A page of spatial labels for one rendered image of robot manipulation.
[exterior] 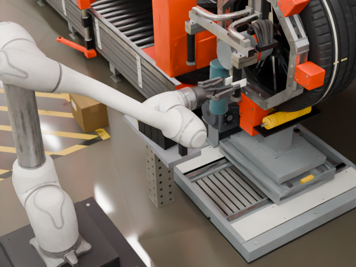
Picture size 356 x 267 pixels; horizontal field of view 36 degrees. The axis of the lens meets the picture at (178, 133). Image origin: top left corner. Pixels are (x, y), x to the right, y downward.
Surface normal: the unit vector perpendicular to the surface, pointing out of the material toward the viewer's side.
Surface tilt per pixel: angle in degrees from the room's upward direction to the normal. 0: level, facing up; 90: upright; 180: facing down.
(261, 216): 0
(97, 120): 90
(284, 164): 0
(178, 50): 90
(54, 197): 8
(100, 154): 0
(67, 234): 90
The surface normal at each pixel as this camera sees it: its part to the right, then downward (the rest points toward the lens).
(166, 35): -0.86, 0.33
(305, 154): -0.03, -0.80
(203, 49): 0.51, 0.51
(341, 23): 0.44, 0.04
